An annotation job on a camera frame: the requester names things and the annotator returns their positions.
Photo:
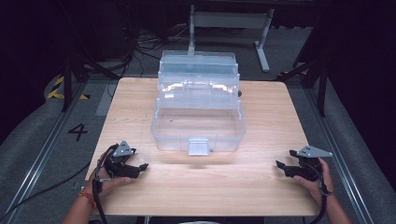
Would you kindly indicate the yellow black floor tape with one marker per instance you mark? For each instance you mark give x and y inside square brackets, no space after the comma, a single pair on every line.
[57,90]

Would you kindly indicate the white metal desk frame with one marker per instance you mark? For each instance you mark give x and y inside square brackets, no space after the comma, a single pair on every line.
[230,20]

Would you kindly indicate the clear plastic storage box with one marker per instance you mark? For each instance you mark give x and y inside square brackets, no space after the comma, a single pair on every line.
[199,124]

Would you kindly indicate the black metal stand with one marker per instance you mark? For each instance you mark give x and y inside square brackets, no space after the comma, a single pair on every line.
[320,84]
[70,81]

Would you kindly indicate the aluminium floor rail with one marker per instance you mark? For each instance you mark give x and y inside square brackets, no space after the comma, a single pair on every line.
[40,155]
[339,155]

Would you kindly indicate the person's right hand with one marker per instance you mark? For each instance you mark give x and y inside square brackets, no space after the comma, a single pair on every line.
[313,186]

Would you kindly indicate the person's left hand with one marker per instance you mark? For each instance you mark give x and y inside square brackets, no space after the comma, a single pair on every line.
[109,185]

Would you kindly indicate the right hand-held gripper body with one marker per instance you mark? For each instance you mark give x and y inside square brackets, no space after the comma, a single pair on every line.
[309,166]

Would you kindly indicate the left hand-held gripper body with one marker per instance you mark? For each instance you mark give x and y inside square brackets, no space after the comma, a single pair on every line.
[115,161]

